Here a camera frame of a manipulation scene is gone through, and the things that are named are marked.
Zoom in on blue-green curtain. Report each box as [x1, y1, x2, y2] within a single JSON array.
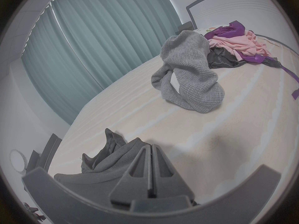
[[50, 0, 184, 90], [21, 7, 104, 125]]

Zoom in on pile of clothes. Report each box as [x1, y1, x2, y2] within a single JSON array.
[[204, 20, 299, 101]]

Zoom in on grey knit garment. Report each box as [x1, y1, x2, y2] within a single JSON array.
[[151, 30, 225, 114]]

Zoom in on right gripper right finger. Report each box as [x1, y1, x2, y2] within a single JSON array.
[[151, 144, 195, 201]]

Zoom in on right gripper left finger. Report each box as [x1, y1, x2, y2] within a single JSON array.
[[109, 144, 152, 207]]

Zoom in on white printed pillow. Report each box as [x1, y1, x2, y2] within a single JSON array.
[[195, 27, 218, 35]]

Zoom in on grey bedside table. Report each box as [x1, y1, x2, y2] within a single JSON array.
[[178, 21, 194, 35]]

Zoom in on black trousers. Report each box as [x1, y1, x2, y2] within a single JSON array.
[[54, 128, 201, 207]]

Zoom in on bed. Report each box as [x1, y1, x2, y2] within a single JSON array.
[[48, 0, 299, 207]]

